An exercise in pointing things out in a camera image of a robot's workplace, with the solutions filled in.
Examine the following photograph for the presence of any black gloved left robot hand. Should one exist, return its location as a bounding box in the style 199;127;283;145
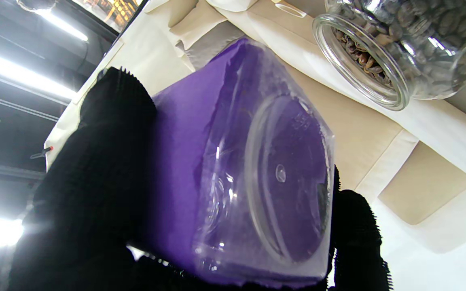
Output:
8;67;391;291

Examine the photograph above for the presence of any purple square coffee jar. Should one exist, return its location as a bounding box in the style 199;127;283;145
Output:
144;37;337;289

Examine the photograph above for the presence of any glass jar of coffee beans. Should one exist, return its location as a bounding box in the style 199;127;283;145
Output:
312;0;466;112

